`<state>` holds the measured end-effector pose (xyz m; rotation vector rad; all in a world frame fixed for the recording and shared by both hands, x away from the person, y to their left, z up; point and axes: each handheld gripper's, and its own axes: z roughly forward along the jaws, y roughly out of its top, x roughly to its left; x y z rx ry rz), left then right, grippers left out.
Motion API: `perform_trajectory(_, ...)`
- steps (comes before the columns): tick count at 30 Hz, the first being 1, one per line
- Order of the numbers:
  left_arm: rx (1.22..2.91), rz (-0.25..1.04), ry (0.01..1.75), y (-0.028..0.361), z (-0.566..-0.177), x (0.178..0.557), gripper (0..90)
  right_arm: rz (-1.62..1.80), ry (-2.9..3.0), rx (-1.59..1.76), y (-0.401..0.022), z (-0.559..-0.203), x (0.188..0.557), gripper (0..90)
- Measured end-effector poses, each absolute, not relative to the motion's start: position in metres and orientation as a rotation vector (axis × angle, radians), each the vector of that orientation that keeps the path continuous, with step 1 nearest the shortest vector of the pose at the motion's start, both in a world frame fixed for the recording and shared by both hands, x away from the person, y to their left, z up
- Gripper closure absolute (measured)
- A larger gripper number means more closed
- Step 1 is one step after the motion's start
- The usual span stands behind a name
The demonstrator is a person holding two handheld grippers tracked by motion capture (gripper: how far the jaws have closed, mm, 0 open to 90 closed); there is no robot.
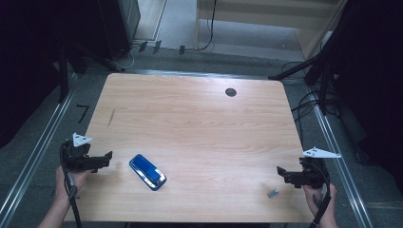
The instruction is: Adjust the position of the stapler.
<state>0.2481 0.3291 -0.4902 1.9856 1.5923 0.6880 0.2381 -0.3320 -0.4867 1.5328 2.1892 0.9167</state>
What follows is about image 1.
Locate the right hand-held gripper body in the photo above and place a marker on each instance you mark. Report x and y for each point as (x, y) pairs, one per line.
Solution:
(312, 174)

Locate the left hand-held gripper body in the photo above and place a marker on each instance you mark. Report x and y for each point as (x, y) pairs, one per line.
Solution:
(79, 158)

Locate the silver staple strip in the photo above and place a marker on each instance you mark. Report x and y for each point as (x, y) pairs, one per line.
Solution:
(273, 193)

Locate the blue stapler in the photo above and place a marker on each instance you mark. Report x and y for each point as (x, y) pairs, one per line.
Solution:
(147, 172)

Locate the person's left hand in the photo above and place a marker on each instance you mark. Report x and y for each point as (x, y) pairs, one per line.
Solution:
(80, 180)

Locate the person's right hand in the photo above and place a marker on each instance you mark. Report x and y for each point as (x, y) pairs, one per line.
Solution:
(313, 198)

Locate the black metal stand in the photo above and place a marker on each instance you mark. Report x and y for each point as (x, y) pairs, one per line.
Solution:
(63, 76)
(323, 82)

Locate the dark curtain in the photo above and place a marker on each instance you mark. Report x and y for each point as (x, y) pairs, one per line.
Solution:
(374, 79)
(28, 63)

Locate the small black plug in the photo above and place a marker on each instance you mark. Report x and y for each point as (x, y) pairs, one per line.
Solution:
(157, 46)
(182, 50)
(143, 46)

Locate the black cabinet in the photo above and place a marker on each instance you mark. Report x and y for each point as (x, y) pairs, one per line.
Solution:
(122, 28)

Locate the light wooden furniture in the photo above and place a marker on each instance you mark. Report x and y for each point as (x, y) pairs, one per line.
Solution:
(253, 15)

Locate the metal floor rail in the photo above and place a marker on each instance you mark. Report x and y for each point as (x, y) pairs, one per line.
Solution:
(39, 152)
(345, 177)

